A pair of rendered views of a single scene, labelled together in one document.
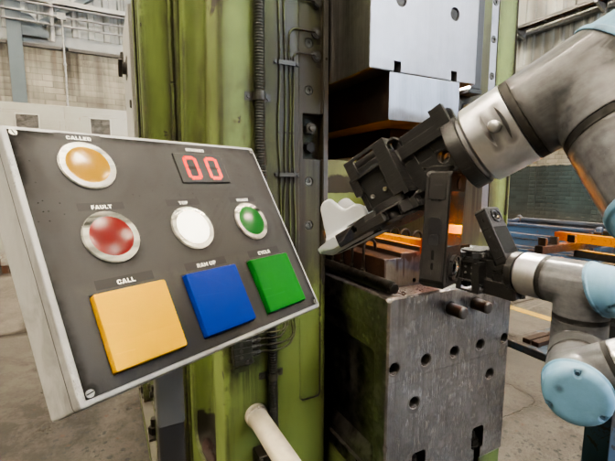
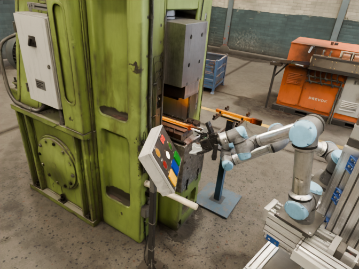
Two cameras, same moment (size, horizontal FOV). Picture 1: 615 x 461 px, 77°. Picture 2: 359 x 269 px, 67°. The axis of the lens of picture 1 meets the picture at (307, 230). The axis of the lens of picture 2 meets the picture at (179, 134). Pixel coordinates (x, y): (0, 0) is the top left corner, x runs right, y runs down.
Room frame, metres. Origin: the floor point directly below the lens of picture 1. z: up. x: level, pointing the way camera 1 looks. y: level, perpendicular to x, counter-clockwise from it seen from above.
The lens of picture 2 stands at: (-0.67, 0.81, 1.96)
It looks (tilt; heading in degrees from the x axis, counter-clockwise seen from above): 29 degrees down; 327
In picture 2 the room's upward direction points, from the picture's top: 4 degrees clockwise
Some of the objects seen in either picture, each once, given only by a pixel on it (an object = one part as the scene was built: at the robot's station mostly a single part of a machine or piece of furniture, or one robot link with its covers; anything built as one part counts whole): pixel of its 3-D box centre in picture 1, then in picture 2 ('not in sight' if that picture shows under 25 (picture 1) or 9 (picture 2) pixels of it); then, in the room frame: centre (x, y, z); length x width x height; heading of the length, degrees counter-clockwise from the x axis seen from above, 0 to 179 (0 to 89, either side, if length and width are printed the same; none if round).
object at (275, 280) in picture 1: (275, 282); (176, 158); (0.53, 0.04, 1.01); 0.07 x 0.05 x 0.07; 143
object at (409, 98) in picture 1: (367, 114); (167, 82); (1.05, -0.16, 1.32); 0.42 x 0.20 x 0.10; 28
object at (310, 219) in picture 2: not in sight; (303, 208); (-0.07, -0.48, 0.87); 0.15 x 0.15 x 0.10
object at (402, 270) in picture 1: (364, 251); (165, 125); (1.05, -0.16, 0.96); 0.42 x 0.20 x 0.09; 28
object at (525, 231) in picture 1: (550, 251); (196, 69); (4.28, -2.71, 0.36); 1.20 x 0.80 x 0.72; 34
